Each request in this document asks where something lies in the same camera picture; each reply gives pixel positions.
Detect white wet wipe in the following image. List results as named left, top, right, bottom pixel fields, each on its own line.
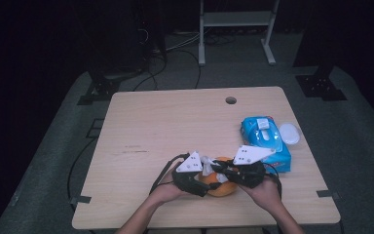
left=201, top=155, right=229, bottom=183

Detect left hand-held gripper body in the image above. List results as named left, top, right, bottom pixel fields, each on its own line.
left=171, top=150, right=210, bottom=198

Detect blue wet wipe pack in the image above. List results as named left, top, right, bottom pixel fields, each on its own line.
left=240, top=115, right=302, bottom=174

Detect person's left hand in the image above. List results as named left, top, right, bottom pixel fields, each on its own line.
left=148, top=169, right=191, bottom=208

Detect black floor cable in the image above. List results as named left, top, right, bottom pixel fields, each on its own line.
left=132, top=48, right=203, bottom=92
left=66, top=136, right=99, bottom=203

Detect left hand-held gripper cable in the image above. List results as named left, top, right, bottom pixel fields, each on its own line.
left=149, top=152, right=191, bottom=196

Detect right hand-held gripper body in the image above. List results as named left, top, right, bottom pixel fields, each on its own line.
left=226, top=144, right=277, bottom=189

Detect white floor cables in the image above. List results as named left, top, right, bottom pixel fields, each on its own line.
left=166, top=29, right=203, bottom=53

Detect person's right hand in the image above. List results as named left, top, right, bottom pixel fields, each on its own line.
left=239, top=175, right=284, bottom=213

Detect hand-held gripper cable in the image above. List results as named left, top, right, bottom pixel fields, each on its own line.
left=149, top=152, right=191, bottom=196
left=262, top=161, right=284, bottom=200

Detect black stand base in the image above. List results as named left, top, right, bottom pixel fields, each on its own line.
left=295, top=66, right=349, bottom=102
left=77, top=70, right=122, bottom=106

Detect right hand-held gripper cable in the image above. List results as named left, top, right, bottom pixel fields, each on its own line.
left=262, top=161, right=284, bottom=200

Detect white metal stand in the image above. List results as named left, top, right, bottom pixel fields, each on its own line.
left=198, top=0, right=281, bottom=67

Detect orange plush toy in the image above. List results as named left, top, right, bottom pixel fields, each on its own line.
left=197, top=156, right=240, bottom=198

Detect grey tape strip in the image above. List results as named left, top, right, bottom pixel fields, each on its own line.
left=69, top=195, right=93, bottom=206
left=316, top=189, right=341, bottom=200

